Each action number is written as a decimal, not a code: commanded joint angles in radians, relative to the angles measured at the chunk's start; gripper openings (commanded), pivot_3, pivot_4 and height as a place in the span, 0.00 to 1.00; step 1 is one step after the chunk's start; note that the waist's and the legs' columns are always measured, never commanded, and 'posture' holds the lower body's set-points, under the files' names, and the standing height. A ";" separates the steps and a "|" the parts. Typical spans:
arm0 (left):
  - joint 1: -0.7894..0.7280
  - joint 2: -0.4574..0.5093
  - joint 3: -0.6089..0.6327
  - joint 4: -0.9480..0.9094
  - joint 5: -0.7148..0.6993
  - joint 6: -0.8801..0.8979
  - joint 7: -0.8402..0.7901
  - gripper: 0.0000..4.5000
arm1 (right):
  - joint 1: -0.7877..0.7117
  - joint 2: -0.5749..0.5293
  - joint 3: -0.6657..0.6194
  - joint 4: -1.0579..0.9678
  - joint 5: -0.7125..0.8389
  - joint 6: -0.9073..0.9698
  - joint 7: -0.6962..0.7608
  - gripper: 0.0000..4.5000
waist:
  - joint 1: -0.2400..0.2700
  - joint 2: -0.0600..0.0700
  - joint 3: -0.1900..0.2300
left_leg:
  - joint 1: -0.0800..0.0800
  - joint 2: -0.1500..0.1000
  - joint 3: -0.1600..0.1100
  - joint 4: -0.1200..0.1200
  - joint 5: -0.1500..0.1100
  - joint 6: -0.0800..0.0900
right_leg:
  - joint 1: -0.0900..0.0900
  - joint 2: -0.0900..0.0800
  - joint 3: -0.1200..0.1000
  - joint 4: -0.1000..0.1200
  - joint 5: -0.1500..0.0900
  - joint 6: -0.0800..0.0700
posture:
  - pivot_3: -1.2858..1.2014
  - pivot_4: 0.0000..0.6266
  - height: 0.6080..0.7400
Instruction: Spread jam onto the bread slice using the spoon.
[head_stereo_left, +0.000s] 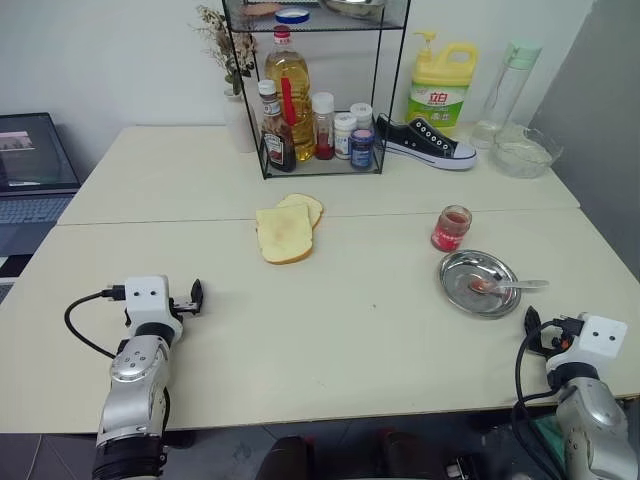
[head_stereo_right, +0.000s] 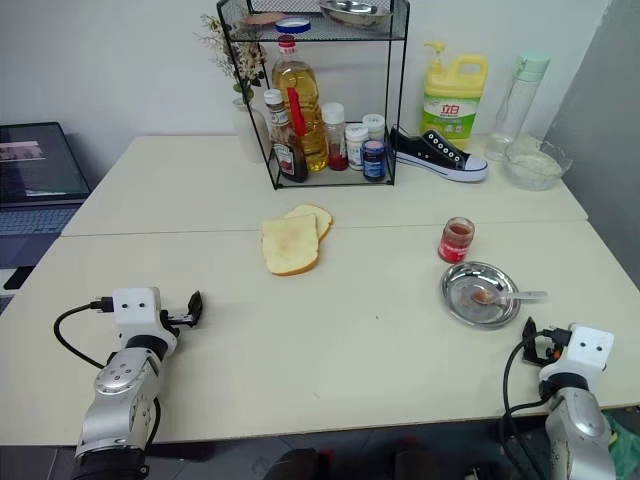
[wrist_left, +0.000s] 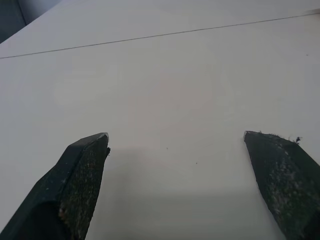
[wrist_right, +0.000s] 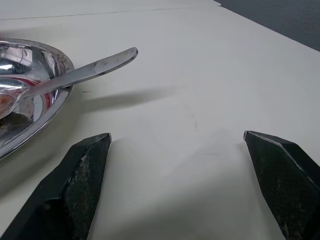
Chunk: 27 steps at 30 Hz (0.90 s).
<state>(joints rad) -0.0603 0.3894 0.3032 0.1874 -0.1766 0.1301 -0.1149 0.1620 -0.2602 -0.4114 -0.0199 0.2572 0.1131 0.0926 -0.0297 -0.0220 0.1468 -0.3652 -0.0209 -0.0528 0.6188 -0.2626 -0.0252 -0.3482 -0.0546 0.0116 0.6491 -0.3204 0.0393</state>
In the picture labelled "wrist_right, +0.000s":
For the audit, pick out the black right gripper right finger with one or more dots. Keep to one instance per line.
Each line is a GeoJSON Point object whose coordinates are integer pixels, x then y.
{"type": "Point", "coordinates": [287, 190]}

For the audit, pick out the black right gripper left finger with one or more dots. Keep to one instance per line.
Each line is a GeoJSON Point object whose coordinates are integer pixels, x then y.
{"type": "Point", "coordinates": [67, 195]}

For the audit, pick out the shiny metal bowl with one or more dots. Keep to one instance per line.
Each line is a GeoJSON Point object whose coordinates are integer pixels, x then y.
{"type": "Point", "coordinates": [37, 105]}

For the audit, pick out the silver metal spoon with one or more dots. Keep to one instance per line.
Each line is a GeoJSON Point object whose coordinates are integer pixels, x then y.
{"type": "Point", "coordinates": [75, 78]}

